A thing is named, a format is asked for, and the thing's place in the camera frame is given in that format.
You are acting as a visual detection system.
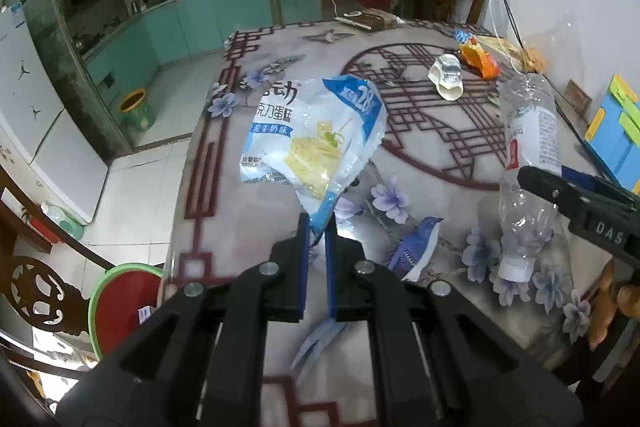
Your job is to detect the blue white snack wrapper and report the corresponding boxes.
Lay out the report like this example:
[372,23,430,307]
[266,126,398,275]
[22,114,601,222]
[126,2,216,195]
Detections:
[240,75,387,235]

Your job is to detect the yellow green trash bin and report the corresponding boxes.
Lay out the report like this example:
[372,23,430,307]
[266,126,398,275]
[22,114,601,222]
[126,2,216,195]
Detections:
[118,89,155,133]

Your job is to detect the red basin with green rim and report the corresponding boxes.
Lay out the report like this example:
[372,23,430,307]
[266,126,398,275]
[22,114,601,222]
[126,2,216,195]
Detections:
[88,262,163,360]

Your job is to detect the black cable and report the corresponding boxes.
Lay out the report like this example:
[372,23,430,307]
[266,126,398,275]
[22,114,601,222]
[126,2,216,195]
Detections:
[470,0,616,188]

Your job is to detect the white refrigerator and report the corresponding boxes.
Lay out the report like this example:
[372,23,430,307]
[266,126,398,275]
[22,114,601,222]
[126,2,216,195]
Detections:
[1,2,107,225]

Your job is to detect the green detergent bottle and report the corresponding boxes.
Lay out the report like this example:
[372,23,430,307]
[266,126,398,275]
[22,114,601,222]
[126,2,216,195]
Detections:
[40,202,84,241]

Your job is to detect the blue yellow toy box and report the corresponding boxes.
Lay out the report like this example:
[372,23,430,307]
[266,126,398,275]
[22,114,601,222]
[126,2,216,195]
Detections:
[585,74,640,195]

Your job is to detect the right hand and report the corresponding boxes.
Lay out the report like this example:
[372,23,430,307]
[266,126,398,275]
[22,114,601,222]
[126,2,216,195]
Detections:
[587,260,640,351]

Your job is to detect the orange snack bag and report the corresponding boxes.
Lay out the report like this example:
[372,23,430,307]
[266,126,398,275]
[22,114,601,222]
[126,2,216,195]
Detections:
[454,29,500,80]

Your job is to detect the teal kitchen counter cabinets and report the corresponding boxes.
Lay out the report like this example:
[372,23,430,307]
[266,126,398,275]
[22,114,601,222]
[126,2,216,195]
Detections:
[81,0,324,103]

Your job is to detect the clear bag with snacks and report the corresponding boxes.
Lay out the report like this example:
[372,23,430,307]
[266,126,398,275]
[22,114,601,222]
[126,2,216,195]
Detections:
[524,14,586,87]

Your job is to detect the dark carved wooden chair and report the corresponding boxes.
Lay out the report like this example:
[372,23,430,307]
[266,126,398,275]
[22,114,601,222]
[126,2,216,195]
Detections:
[1,171,114,381]

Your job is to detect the clear plastic water bottle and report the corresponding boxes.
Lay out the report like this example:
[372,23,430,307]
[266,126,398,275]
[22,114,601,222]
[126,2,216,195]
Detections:
[498,74,562,283]

